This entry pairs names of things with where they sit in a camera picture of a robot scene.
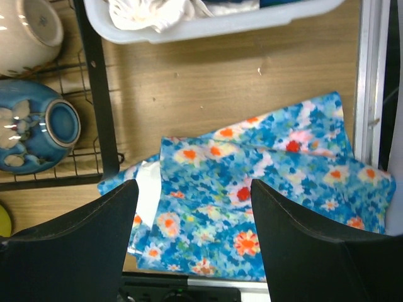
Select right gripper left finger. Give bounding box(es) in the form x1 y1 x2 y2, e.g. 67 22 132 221
1 180 139 301

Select dark blue jeans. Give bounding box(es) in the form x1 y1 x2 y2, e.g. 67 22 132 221
207 0 299 8

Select white bowl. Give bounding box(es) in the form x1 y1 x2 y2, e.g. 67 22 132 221
1 0 64 77

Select yellow green nested bowl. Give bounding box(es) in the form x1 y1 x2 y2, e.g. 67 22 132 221
0 205 13 237

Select blue floral cloth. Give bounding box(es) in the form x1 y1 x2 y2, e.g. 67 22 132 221
96 91 397 282

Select aluminium frame rail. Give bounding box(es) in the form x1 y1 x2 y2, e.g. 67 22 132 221
354 1 390 167

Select white cloth in basket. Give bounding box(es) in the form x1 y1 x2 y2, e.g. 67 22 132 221
108 0 260 33

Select black wire dish rack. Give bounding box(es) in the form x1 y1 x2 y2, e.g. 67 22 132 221
1 1 125 191

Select dark floral bowl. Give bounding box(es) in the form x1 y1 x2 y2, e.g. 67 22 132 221
1 79 81 176

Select white plastic laundry basket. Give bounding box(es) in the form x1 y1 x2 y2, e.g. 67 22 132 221
83 1 343 45

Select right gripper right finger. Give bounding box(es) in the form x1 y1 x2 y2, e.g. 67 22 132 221
251 179 402 301

